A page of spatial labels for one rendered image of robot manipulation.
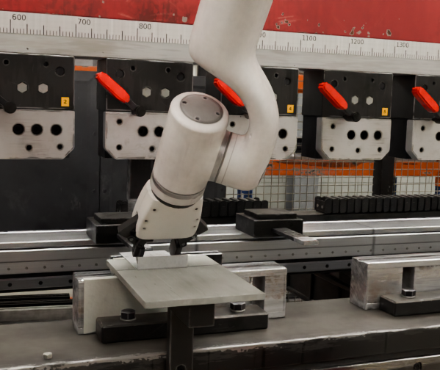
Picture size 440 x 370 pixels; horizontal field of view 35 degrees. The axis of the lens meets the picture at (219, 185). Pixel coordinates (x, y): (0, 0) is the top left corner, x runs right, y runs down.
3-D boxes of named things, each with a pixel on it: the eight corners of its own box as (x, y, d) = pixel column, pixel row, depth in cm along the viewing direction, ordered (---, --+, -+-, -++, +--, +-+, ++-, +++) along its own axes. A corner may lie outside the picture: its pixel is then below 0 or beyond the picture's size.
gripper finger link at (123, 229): (161, 203, 108) (167, 224, 113) (113, 216, 108) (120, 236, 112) (162, 209, 108) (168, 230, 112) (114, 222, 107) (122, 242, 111)
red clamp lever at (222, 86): (222, 74, 115) (261, 114, 118) (214, 75, 119) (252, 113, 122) (215, 82, 115) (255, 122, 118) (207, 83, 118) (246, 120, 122)
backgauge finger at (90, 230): (111, 260, 124) (111, 233, 124) (86, 234, 148) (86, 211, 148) (175, 258, 128) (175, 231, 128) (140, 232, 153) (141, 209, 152)
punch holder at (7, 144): (-24, 158, 107) (-25, 50, 105) (-26, 154, 115) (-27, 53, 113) (74, 159, 112) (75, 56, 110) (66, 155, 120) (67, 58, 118)
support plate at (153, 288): (145, 309, 94) (145, 302, 94) (106, 265, 119) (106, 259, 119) (265, 299, 101) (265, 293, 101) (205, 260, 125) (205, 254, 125)
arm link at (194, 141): (217, 167, 107) (161, 147, 106) (242, 101, 98) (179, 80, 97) (206, 204, 101) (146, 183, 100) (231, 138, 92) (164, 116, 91)
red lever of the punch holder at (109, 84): (102, 69, 108) (148, 110, 111) (98, 70, 112) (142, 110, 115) (95, 77, 108) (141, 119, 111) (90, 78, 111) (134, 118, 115)
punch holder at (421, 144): (410, 160, 135) (416, 74, 133) (386, 156, 143) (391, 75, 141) (473, 160, 140) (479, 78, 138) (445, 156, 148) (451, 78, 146)
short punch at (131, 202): (128, 212, 120) (130, 157, 119) (126, 210, 122) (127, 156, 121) (184, 211, 123) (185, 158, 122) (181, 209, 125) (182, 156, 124)
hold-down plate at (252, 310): (101, 344, 113) (101, 326, 113) (95, 333, 118) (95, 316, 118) (268, 329, 124) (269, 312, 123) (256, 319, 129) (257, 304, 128)
